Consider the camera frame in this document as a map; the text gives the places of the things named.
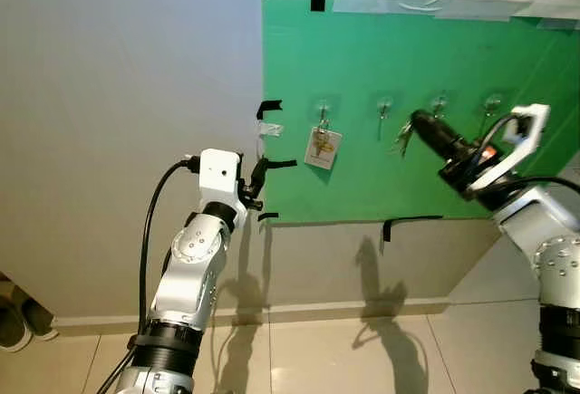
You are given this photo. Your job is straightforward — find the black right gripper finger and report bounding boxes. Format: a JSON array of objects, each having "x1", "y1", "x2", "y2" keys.
[
  {"x1": 413, "y1": 110, "x2": 472, "y2": 152},
  {"x1": 410, "y1": 124, "x2": 461, "y2": 165}
]

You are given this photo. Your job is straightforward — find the bunch of keys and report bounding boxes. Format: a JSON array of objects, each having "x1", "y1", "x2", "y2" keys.
[{"x1": 391, "y1": 125, "x2": 416, "y2": 156}]

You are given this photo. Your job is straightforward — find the keys with white card tag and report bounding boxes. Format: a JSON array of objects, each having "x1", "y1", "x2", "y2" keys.
[{"x1": 304, "y1": 118, "x2": 344, "y2": 171}]

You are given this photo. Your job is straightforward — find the small clear tape piece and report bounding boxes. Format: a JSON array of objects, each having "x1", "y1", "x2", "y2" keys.
[{"x1": 257, "y1": 121, "x2": 285, "y2": 138}]

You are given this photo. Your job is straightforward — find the folded black tape piece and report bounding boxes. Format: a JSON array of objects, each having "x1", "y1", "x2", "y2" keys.
[{"x1": 257, "y1": 100, "x2": 283, "y2": 120}]

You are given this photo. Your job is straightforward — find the angled black tape strip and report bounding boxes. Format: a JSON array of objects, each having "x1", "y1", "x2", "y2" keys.
[{"x1": 382, "y1": 215, "x2": 444, "y2": 243}]

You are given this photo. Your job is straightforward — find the wide clear tape strip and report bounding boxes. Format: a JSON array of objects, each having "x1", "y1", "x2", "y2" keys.
[{"x1": 331, "y1": 0, "x2": 580, "y2": 31}]

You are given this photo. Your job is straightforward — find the dark shoe white sole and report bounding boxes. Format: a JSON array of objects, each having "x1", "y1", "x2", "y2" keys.
[
  {"x1": 14, "y1": 276, "x2": 60, "y2": 342},
  {"x1": 0, "y1": 299, "x2": 34, "y2": 354}
]

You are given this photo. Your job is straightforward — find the clear adhesive wall hook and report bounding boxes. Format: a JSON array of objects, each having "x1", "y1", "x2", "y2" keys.
[
  {"x1": 429, "y1": 92, "x2": 452, "y2": 121},
  {"x1": 482, "y1": 91, "x2": 508, "y2": 119},
  {"x1": 373, "y1": 94, "x2": 398, "y2": 123},
  {"x1": 311, "y1": 95, "x2": 338, "y2": 128}
]

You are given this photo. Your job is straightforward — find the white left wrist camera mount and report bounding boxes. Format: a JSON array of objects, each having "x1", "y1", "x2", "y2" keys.
[{"x1": 198, "y1": 148, "x2": 245, "y2": 207}]

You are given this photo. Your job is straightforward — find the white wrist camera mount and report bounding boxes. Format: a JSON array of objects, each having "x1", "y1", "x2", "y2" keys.
[
  {"x1": 467, "y1": 103, "x2": 552, "y2": 192},
  {"x1": 198, "y1": 148, "x2": 245, "y2": 207}
]

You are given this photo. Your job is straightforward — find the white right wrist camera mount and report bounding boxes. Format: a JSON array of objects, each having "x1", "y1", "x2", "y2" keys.
[{"x1": 467, "y1": 103, "x2": 552, "y2": 192}]

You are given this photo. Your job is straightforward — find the green wall board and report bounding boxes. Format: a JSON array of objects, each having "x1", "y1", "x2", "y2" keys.
[{"x1": 260, "y1": 0, "x2": 580, "y2": 226}]

